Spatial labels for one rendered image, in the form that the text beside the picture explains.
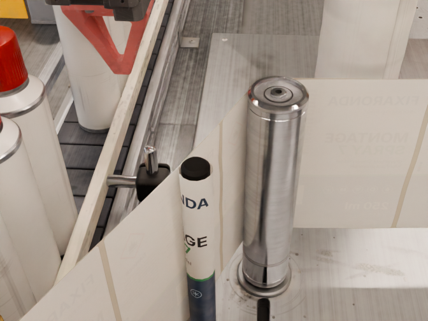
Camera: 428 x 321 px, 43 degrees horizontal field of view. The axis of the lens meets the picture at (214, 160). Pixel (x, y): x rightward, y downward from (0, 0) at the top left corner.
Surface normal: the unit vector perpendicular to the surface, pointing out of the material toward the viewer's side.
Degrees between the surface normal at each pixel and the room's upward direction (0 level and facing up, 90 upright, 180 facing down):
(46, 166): 90
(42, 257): 90
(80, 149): 0
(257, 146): 90
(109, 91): 90
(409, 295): 0
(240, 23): 0
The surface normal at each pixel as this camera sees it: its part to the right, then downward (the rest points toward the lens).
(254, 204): -0.62, 0.53
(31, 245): 0.69, 0.47
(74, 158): -0.01, -0.75
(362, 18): -0.37, 0.58
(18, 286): 0.96, 0.18
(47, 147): 0.86, 0.33
